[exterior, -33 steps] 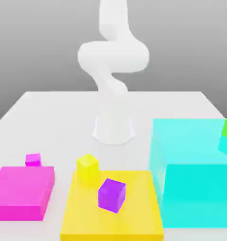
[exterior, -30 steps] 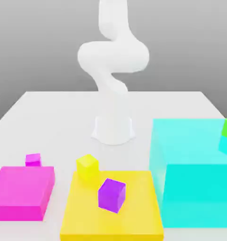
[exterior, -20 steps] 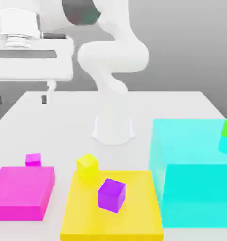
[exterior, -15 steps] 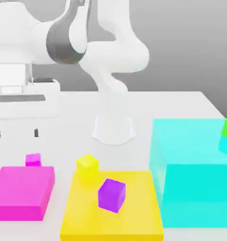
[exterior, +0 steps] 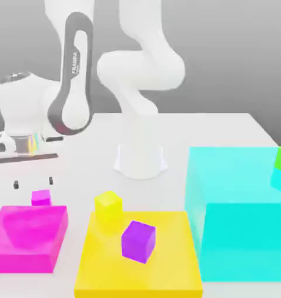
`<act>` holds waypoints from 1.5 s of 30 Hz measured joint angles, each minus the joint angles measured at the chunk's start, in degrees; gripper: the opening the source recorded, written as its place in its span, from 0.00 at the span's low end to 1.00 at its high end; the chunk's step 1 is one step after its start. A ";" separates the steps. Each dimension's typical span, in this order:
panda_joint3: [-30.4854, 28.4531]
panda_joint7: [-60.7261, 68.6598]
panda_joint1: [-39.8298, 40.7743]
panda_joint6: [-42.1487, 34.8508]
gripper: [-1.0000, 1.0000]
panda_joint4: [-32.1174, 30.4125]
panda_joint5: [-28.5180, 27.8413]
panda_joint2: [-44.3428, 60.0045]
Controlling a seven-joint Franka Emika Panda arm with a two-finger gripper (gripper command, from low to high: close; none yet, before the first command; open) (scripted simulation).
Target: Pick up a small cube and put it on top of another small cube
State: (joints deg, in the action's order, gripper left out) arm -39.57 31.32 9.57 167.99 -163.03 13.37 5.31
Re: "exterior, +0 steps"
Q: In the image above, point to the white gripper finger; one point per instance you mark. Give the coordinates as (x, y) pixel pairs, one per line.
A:
(15, 184)
(51, 180)

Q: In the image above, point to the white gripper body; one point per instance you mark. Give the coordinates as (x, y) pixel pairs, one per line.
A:
(26, 158)

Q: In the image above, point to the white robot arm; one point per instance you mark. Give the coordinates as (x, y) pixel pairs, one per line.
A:
(140, 69)

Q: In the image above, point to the small magenta cube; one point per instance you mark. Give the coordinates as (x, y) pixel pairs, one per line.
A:
(40, 198)

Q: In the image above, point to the small yellow cube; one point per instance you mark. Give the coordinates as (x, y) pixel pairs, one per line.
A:
(107, 204)

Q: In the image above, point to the small purple cube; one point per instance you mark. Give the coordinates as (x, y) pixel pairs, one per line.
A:
(138, 242)

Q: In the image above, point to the large magenta box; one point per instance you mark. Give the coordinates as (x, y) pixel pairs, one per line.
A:
(26, 232)

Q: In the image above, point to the large yellow box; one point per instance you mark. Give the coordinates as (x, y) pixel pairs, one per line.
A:
(168, 256)

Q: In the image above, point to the large cyan box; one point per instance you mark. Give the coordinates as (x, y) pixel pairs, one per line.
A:
(236, 221)

